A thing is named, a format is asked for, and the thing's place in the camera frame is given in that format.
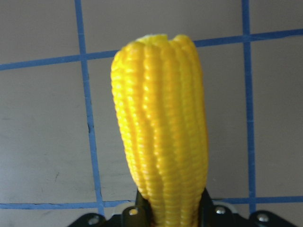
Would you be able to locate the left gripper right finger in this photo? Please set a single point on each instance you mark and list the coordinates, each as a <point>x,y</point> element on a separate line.
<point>215,214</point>

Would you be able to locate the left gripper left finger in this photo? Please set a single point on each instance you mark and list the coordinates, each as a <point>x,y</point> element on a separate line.
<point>139,214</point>

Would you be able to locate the yellow corn cob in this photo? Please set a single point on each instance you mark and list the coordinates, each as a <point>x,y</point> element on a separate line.
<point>157,87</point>

